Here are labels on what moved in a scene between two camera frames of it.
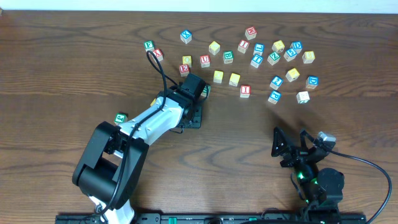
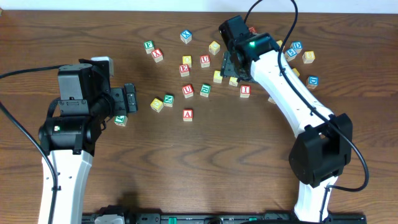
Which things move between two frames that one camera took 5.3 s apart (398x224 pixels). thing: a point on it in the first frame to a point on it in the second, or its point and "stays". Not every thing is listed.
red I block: x=245 y=91 stays
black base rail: x=218 y=218 stays
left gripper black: x=195 y=115 to x=129 y=98
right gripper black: x=297 y=156 to x=228 y=68
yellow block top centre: x=214 y=47 stays
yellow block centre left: x=218 y=76 stays
